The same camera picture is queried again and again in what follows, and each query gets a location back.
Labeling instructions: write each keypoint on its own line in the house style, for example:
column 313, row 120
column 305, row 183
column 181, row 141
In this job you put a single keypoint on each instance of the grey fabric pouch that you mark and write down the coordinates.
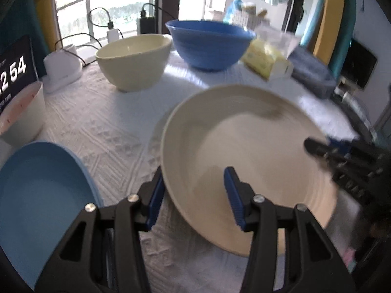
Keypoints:
column 311, row 73

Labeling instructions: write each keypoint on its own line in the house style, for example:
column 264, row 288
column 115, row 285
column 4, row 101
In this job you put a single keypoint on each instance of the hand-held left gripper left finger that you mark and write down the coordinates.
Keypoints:
column 155, row 195

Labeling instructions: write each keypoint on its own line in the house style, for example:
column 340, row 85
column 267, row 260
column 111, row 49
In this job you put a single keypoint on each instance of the small white box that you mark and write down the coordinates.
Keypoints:
column 248, row 7

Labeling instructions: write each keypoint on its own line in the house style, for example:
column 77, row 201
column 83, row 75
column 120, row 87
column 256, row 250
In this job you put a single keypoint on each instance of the black charger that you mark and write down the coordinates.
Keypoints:
column 146, row 26

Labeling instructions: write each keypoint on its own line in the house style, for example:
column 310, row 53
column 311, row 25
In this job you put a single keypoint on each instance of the cream plate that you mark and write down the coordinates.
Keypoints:
column 244, row 134

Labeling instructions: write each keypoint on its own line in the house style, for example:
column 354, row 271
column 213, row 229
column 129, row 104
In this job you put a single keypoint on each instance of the white charger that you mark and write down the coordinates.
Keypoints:
column 112, row 35

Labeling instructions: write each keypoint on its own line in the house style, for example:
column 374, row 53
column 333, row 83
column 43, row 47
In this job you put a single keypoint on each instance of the white embossed tablecloth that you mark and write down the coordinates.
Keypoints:
column 116, row 128

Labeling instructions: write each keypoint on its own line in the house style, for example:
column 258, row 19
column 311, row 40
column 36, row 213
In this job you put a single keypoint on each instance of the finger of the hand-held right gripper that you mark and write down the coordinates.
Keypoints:
column 357, row 180
column 320, row 149

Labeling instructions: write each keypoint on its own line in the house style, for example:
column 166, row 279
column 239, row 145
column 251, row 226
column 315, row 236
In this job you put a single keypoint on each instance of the yellow tissue pack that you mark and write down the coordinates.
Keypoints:
column 262, row 58

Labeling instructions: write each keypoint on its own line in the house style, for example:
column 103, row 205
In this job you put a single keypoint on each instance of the yellow curtain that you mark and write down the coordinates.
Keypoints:
column 328, row 12
column 44, row 6

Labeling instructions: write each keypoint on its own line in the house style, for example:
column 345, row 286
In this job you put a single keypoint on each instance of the teal curtain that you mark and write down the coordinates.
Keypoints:
column 345, row 30
column 21, row 15

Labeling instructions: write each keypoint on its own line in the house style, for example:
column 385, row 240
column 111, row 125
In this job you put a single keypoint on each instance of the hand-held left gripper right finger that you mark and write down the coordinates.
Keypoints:
column 233, row 195

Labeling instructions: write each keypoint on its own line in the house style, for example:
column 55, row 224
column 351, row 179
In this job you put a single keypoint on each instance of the tablet with clock display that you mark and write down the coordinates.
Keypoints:
column 15, row 67

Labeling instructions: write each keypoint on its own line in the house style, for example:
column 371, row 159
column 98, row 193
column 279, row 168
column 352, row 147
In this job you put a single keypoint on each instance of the white woven basket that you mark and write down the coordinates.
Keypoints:
column 250, row 19

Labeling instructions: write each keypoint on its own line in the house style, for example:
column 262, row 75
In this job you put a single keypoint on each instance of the blue plastic bag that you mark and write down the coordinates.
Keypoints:
column 233, row 10

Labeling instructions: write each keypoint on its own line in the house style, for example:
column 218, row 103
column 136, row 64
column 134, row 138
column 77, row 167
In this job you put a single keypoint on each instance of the black wall box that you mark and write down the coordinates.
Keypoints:
column 360, row 64

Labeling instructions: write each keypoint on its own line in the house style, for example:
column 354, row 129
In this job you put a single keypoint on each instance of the pink speckled white bowl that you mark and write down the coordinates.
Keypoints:
column 27, row 119

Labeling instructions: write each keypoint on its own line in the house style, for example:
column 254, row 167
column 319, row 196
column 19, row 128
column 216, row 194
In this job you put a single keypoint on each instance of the cream bowl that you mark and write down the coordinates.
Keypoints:
column 134, row 67

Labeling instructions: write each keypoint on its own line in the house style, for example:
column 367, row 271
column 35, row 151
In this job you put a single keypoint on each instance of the blue bowl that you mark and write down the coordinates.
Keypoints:
column 207, row 48

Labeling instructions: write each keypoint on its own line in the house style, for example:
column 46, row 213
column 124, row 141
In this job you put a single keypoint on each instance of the light blue plate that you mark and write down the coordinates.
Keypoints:
column 36, row 195

